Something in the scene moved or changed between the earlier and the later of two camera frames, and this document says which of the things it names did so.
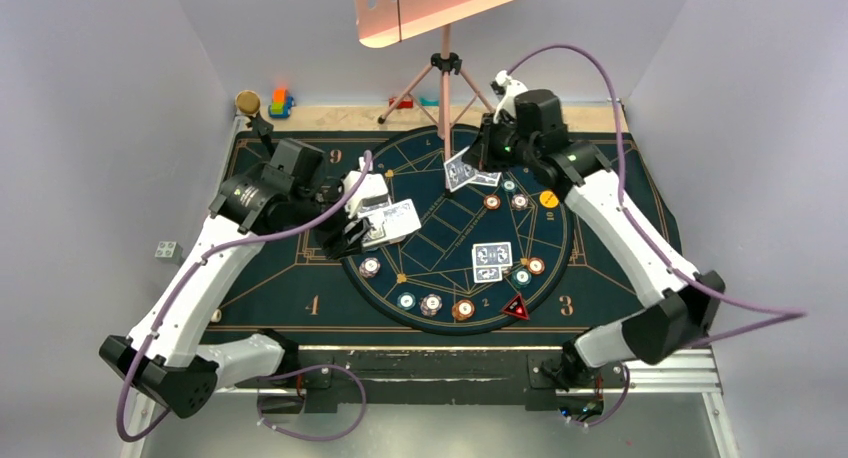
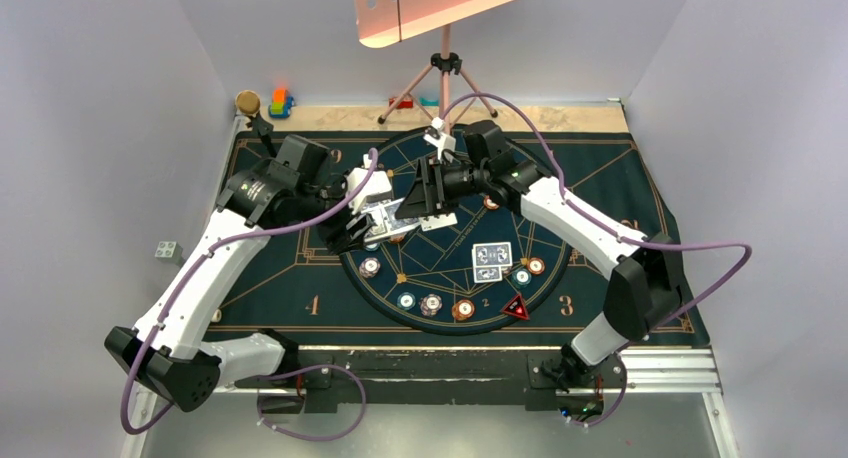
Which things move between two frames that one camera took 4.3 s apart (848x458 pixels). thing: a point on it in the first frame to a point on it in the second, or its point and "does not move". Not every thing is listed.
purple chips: [369, 267] does not move
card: [487, 274] does not move
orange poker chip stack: [463, 309] does not move
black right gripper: [481, 148] to [429, 190]
